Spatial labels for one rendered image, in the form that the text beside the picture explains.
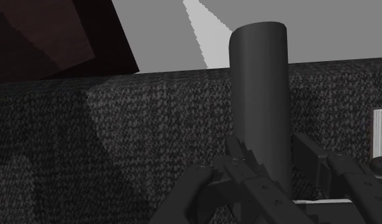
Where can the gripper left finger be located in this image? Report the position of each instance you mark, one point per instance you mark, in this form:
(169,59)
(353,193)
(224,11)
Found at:
(256,189)

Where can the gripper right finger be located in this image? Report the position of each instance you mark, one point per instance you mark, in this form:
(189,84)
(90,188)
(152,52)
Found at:
(355,183)

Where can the dark grey cylinder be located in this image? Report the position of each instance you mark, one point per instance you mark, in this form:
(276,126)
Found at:
(259,86)

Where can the black rounded object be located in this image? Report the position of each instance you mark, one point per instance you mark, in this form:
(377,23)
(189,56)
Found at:
(380,166)

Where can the dark speckled fabric sofa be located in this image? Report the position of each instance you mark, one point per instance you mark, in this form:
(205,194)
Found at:
(147,124)

